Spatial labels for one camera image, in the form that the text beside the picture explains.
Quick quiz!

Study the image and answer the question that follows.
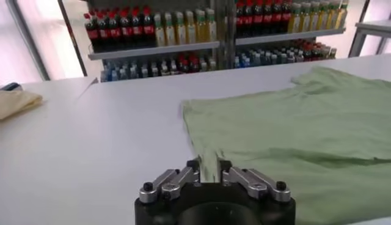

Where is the pale yellow garment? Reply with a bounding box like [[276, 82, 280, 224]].
[[0, 90, 43, 120]]

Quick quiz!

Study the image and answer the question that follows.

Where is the yellow drink bottle green cap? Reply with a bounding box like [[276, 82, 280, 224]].
[[328, 1, 338, 31], [153, 12, 166, 47], [175, 11, 186, 46], [195, 9, 207, 43], [310, 1, 320, 32], [319, 1, 329, 31], [185, 10, 196, 45], [337, 1, 349, 30], [205, 8, 217, 43], [301, 1, 311, 33], [288, 1, 302, 34], [164, 12, 175, 46]]

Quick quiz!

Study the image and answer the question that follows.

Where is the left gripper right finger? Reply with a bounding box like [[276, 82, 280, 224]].
[[218, 159, 291, 203]]

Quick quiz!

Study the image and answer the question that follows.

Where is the light green t-shirt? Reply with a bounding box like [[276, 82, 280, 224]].
[[181, 65, 391, 225]]

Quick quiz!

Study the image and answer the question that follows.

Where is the metal drink shelf rack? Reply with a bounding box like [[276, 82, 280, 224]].
[[227, 0, 348, 70], [82, 0, 228, 83]]

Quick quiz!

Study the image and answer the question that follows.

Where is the grey window frame post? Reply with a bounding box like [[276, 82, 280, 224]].
[[5, 0, 51, 82]]

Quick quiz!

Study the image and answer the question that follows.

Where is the black metal pole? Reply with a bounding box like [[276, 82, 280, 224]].
[[57, 0, 88, 77]]

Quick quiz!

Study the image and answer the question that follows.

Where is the grey metal side table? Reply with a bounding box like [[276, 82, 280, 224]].
[[348, 20, 391, 59]]

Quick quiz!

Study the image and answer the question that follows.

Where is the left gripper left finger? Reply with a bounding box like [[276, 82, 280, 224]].
[[139, 158, 201, 204]]

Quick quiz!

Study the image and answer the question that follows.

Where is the black white handheld device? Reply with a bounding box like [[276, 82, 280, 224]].
[[0, 82, 24, 92]]

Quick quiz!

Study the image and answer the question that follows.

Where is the cola bottle red cap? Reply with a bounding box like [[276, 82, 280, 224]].
[[107, 11, 122, 50], [244, 0, 254, 35], [97, 12, 110, 51], [253, 0, 263, 34], [142, 6, 155, 47], [131, 8, 144, 48], [119, 10, 133, 49], [235, 0, 245, 36], [84, 12, 99, 53], [262, 0, 272, 34], [280, 0, 290, 33], [271, 0, 282, 33]]

